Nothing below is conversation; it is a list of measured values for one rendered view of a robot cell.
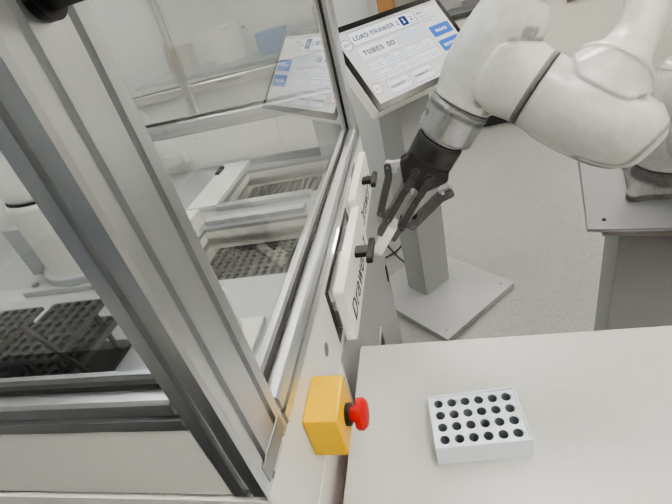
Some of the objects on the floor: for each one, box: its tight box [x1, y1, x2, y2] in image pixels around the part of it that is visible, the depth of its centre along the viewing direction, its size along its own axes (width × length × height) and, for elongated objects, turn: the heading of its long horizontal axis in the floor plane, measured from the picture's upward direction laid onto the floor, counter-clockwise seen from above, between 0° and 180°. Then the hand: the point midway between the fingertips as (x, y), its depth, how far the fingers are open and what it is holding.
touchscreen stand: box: [378, 94, 514, 341], centre depth 177 cm, size 50×45×102 cm
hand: (385, 236), depth 79 cm, fingers closed
